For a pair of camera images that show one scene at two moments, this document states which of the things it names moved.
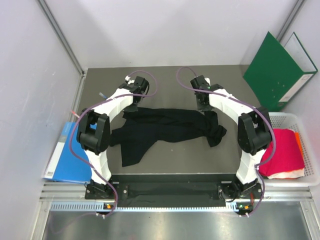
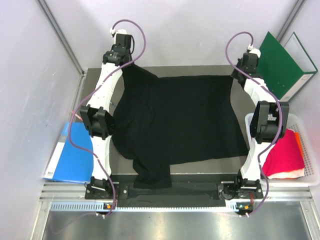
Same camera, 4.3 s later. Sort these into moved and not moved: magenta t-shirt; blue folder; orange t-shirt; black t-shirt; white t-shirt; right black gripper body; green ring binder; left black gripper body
Moved: left black gripper body; right black gripper body; black t-shirt
Not moved: orange t-shirt; green ring binder; magenta t-shirt; blue folder; white t-shirt
